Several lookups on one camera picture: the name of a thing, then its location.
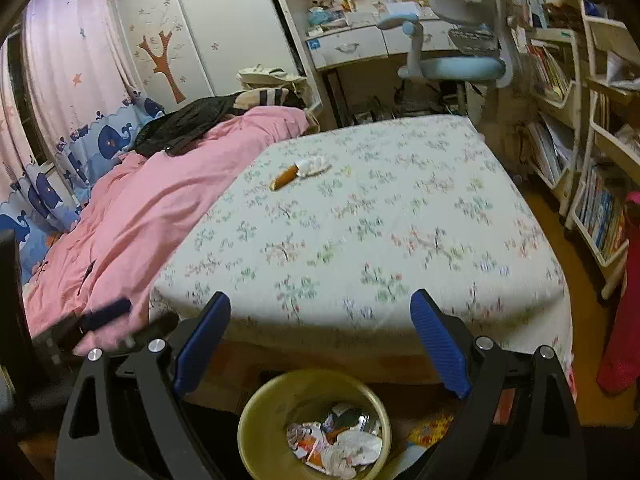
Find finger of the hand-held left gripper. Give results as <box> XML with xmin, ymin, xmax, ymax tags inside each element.
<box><xmin>122</xmin><ymin>313</ymin><xmax>181</xmax><ymax>354</ymax></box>
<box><xmin>79</xmin><ymin>299</ymin><xmax>134</xmax><ymax>334</ymax></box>

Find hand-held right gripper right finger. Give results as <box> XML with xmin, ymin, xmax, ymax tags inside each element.
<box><xmin>410</xmin><ymin>289</ymin><xmax>586</xmax><ymax>480</ymax></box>

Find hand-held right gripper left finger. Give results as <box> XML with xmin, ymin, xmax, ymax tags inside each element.
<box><xmin>54</xmin><ymin>291</ymin><xmax>232</xmax><ymax>480</ymax></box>

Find yellow trash bin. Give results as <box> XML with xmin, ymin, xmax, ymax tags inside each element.
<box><xmin>236</xmin><ymin>369</ymin><xmax>392</xmax><ymax>480</ymax></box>

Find clear plastic wrapper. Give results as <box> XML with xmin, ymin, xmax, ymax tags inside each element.
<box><xmin>345</xmin><ymin>407</ymin><xmax>381</xmax><ymax>436</ymax></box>

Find white plastic bag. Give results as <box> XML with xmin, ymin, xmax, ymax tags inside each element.
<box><xmin>327</xmin><ymin>430</ymin><xmax>382</xmax><ymax>476</ymax></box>

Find red snack wrapper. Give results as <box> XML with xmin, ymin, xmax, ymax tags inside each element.
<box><xmin>286</xmin><ymin>421</ymin><xmax>323</xmax><ymax>461</ymax></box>

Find white tissue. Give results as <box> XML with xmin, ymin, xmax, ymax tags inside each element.
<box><xmin>294</xmin><ymin>156</ymin><xmax>333</xmax><ymax>177</ymax></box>

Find yellow printed paper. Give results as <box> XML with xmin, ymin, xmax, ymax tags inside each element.
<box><xmin>407</xmin><ymin>410</ymin><xmax>453</xmax><ymax>451</ymax></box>

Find pink blanket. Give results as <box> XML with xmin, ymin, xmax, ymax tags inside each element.
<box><xmin>22</xmin><ymin>106</ymin><xmax>308</xmax><ymax>341</ymax></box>

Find red cloth bag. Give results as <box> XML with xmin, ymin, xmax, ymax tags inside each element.
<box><xmin>596</xmin><ymin>190</ymin><xmax>640</xmax><ymax>396</ymax></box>

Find black jacket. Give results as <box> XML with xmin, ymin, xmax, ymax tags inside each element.
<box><xmin>131</xmin><ymin>95</ymin><xmax>238</xmax><ymax>157</ymax></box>

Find striped beige cloth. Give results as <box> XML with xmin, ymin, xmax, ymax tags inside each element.
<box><xmin>235</xmin><ymin>87</ymin><xmax>306</xmax><ymax>111</ymax></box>

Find white book rack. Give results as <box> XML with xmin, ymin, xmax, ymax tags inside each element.
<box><xmin>565</xmin><ymin>0</ymin><xmax>640</xmax><ymax>301</ymax></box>
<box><xmin>520</xmin><ymin>25</ymin><xmax>583</xmax><ymax>231</ymax></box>

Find pink whale print curtain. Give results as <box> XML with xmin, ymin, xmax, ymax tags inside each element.
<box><xmin>0</xmin><ymin>0</ymin><xmax>166</xmax><ymax>281</ymax></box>

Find beige cloth bag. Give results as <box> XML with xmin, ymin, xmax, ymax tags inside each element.
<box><xmin>236</xmin><ymin>64</ymin><xmax>306</xmax><ymax>91</ymax></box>

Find blue grey desk chair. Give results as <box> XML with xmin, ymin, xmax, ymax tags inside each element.
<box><xmin>376</xmin><ymin>0</ymin><xmax>521</xmax><ymax>111</ymax></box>

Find white wardrobe with tree decal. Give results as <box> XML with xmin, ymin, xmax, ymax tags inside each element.
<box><xmin>112</xmin><ymin>0</ymin><xmax>311</xmax><ymax>106</ymax></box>

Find white desk with drawers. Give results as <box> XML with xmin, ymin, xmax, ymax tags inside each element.
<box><xmin>302</xmin><ymin>10</ymin><xmax>501</xmax><ymax>73</ymax></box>

